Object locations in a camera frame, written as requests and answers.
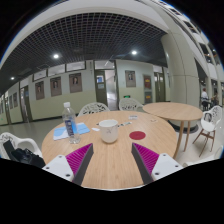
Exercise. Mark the small white card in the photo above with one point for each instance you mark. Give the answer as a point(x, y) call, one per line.
point(95, 129)

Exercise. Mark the framed portrait poster right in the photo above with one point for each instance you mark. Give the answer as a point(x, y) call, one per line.
point(130, 78)

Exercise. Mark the white ceramic mug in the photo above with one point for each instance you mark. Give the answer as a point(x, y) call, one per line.
point(109, 130)

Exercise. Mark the framed portrait poster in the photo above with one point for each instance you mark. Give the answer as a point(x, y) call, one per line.
point(130, 78)
point(75, 82)

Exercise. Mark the small packet on table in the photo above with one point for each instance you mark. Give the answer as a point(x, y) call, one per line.
point(133, 117)

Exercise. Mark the white chair near left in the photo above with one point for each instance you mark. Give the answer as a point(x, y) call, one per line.
point(23, 143)

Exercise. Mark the white chair far left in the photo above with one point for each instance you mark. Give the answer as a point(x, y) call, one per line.
point(94, 107)

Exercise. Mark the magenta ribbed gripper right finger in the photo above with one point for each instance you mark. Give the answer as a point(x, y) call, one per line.
point(153, 166)

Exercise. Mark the person in white shirt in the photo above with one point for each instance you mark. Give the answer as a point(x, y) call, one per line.
point(204, 99)

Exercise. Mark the black bag on chair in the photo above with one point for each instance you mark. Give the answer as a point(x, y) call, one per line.
point(24, 156)

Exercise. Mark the round red coaster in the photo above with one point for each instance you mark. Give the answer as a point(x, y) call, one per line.
point(137, 135)

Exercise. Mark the clear plastic water bottle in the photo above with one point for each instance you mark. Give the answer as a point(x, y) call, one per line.
point(68, 116)

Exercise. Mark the white chair far centre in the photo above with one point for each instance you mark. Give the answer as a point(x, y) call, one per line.
point(130, 104)

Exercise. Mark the white chair wooden legs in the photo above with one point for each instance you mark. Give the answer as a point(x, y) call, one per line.
point(209, 123)

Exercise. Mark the dark green door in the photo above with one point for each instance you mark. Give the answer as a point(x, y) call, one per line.
point(100, 85)

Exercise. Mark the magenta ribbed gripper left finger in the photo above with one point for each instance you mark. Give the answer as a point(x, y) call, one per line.
point(73, 166)

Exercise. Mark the round wooden table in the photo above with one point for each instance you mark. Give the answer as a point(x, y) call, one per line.
point(183, 113)
point(113, 166)

